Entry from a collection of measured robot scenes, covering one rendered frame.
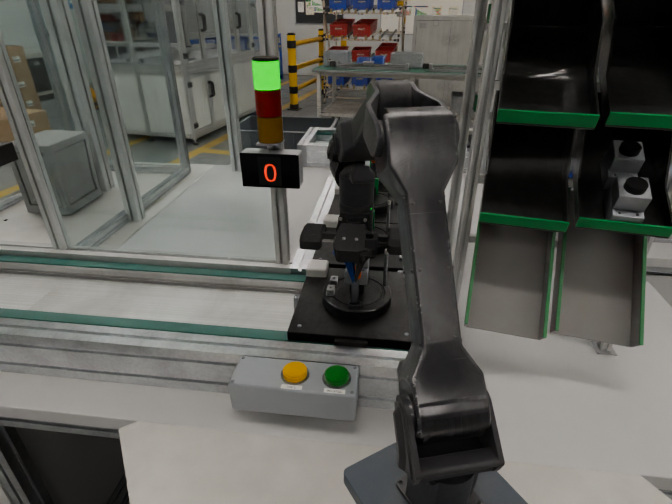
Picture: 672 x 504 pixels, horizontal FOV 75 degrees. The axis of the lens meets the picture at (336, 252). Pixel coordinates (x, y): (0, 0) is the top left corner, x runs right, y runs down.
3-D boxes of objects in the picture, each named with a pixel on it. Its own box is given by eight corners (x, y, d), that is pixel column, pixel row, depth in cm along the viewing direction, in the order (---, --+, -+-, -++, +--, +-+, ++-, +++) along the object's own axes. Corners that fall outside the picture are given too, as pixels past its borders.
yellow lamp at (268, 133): (280, 144, 87) (278, 118, 84) (255, 143, 87) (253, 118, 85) (286, 137, 91) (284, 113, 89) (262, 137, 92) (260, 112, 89)
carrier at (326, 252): (413, 276, 102) (417, 228, 96) (310, 270, 105) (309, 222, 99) (410, 231, 123) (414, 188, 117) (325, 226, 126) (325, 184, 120)
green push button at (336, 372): (347, 392, 71) (347, 383, 70) (323, 389, 72) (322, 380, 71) (349, 374, 75) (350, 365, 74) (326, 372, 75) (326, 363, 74)
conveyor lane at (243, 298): (413, 386, 85) (417, 346, 80) (12, 349, 94) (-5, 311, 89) (409, 300, 109) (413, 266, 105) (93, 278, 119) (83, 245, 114)
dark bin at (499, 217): (565, 233, 69) (580, 201, 63) (478, 223, 72) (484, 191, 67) (562, 121, 85) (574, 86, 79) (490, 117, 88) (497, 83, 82)
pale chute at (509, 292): (540, 340, 77) (546, 337, 73) (462, 326, 81) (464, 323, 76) (554, 193, 84) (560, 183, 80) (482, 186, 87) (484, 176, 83)
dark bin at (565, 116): (594, 130, 61) (614, 82, 55) (495, 124, 65) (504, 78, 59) (585, 27, 77) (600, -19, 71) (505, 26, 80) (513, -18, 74)
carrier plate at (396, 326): (416, 351, 80) (418, 341, 79) (287, 340, 83) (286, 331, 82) (413, 280, 101) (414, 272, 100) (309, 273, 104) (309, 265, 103)
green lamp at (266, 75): (277, 90, 82) (275, 62, 80) (250, 90, 82) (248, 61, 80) (283, 86, 86) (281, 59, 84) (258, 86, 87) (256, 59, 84)
